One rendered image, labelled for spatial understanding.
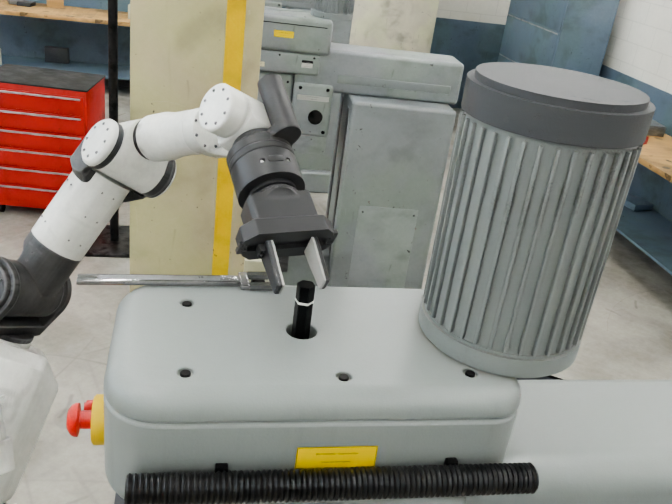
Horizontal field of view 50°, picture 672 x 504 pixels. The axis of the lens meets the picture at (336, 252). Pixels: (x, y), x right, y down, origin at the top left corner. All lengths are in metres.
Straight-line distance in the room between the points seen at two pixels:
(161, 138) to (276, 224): 0.29
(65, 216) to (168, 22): 1.37
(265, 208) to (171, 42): 1.66
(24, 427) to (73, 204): 0.36
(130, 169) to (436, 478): 0.64
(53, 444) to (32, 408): 2.39
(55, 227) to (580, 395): 0.83
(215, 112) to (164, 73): 1.56
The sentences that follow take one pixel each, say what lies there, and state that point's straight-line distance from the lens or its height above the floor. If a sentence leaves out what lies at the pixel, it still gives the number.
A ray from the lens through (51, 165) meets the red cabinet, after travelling 5.62.
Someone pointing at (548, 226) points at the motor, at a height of 2.08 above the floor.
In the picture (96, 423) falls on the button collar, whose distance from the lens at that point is 0.91.
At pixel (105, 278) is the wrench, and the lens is 0.95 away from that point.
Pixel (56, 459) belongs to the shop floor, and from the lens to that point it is 3.56.
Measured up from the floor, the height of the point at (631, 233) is 0.23.
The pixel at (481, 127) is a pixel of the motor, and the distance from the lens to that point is 0.78.
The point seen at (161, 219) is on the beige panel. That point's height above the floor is 1.27.
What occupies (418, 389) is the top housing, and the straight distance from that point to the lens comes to 0.81.
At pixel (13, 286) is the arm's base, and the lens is 1.18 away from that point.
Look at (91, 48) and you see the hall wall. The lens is 9.99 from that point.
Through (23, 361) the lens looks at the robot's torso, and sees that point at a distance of 1.24.
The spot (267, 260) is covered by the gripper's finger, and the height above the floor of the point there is 1.96.
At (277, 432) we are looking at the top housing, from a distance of 0.79.
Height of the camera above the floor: 2.35
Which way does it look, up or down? 25 degrees down
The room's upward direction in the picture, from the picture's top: 8 degrees clockwise
